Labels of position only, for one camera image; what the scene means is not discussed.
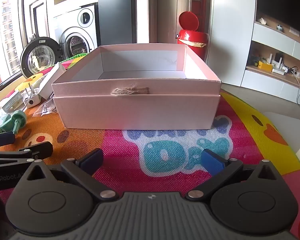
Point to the white charger plug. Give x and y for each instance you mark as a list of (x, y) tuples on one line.
[(32, 100)]

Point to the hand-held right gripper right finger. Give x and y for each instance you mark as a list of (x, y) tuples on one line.
[(212, 161)]

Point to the white router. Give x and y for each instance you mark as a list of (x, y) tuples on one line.
[(275, 61)]

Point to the white wooden television cabinet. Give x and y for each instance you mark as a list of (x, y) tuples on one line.
[(270, 43)]

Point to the white crumpled shelf item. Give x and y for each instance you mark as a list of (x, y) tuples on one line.
[(262, 21)]

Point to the red door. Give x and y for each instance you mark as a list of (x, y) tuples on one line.
[(198, 2)]

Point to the green toy vehicle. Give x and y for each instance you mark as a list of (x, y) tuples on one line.
[(255, 60)]

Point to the small white box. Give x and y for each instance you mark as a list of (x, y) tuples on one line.
[(51, 80)]

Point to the round washing machine door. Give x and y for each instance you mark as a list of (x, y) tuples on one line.
[(38, 57)]

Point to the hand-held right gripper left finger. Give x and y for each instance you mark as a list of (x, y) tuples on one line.
[(93, 158)]

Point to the clear bag with black part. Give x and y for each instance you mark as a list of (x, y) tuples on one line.
[(46, 108)]

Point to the flat white shelf item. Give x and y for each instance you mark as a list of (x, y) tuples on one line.
[(294, 31)]

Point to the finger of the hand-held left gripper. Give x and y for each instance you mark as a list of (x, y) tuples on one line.
[(40, 150), (2, 140)]

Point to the colourful cartoon play mat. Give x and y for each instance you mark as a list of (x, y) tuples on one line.
[(165, 142)]

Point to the black television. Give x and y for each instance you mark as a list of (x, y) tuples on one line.
[(285, 2)]

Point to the small grey shelf item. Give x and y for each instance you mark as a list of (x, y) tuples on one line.
[(280, 28)]

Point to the window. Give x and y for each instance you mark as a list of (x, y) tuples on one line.
[(5, 30)]

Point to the silver washing machine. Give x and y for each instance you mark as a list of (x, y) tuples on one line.
[(75, 22)]

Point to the grey tall cabinet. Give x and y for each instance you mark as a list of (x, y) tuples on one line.
[(116, 10)]

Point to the green plastic plug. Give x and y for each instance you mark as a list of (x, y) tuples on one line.
[(19, 120), (5, 125)]

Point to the pink cardboard box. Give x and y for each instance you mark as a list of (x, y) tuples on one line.
[(140, 107)]

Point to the red trash can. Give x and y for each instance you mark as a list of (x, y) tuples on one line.
[(191, 38)]

